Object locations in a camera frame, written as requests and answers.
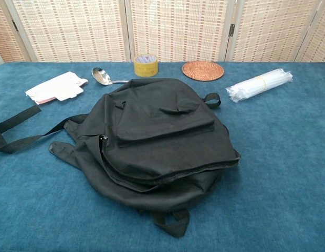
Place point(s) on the black fabric backpack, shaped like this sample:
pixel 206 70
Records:
pixel 165 144

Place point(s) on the yellow tape roll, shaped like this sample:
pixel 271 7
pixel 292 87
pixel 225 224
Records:
pixel 145 67

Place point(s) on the round woven rattan coaster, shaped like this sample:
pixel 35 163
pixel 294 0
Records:
pixel 203 71

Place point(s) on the stainless steel ladle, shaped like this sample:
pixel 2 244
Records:
pixel 100 76

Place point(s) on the bundle of clear wrapped straws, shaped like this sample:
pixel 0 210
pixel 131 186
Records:
pixel 256 85

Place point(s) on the flattened white pink carton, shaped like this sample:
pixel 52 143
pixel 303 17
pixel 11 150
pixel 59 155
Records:
pixel 54 88

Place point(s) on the woven folding screen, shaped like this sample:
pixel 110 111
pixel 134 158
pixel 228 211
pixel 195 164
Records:
pixel 73 26

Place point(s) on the blue table cloth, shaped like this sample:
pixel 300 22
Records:
pixel 46 197

